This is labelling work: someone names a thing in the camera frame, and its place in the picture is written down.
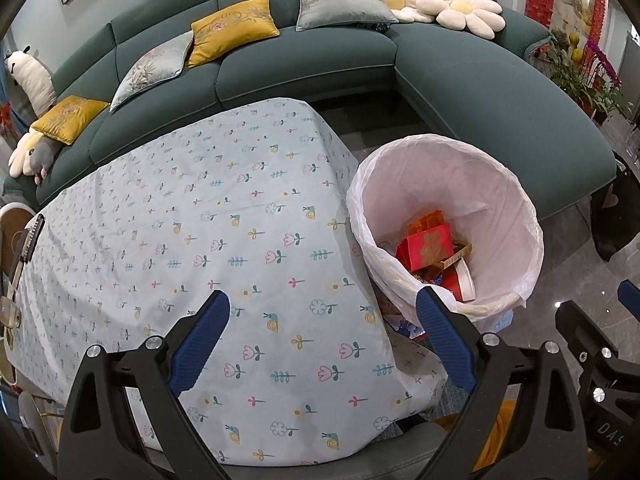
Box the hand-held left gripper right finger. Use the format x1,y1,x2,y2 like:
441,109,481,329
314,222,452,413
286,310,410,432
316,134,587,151
417,285,588,480

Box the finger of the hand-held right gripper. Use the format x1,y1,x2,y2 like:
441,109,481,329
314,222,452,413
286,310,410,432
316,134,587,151
617,280,640,322
555,300,618,361

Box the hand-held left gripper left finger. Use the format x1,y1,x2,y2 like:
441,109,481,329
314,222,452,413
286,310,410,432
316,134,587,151
60,290,231,480

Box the red paper cup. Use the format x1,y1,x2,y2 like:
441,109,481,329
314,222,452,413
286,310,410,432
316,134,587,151
440,259,478,303

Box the red box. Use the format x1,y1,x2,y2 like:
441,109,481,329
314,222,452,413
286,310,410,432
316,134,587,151
396,224,455,274

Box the orange plastic bag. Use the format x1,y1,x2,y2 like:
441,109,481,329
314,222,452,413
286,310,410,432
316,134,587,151
407,210,446,233

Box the bin with white plastic liner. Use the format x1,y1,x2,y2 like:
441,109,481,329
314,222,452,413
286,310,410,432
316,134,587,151
346,133,545,333

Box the black bag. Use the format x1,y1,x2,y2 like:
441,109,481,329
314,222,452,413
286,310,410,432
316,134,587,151
592,180,640,261

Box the yellow garment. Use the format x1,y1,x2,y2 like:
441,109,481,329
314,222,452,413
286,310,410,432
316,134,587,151
432,397,516,471

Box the floral tablecloth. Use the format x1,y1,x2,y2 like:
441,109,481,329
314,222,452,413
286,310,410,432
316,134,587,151
5,97,448,461

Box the dark ridged bar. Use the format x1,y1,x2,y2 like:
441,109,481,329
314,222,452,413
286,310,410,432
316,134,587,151
10,214,46,301

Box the potted orchid plant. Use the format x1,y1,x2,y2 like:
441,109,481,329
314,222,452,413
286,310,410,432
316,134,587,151
537,30,633,121

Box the grey plush toy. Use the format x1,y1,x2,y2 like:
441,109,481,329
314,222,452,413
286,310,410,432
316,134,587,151
25,137,60,182

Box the small cream flower cushion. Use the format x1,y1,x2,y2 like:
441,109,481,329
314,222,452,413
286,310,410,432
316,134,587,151
7,130,43,177

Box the yellow embroidered pillow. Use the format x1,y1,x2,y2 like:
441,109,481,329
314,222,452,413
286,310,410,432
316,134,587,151
31,95,111,146
187,2,281,70

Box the grey embroidered pillow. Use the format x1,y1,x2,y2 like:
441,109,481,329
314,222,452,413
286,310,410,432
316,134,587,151
109,30,196,113
295,0,399,32

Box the teal sectional sofa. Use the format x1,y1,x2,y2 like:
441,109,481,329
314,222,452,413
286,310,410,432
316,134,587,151
2,0,616,221

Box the white plush toy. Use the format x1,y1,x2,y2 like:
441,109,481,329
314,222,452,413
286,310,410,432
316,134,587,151
4,46,58,116

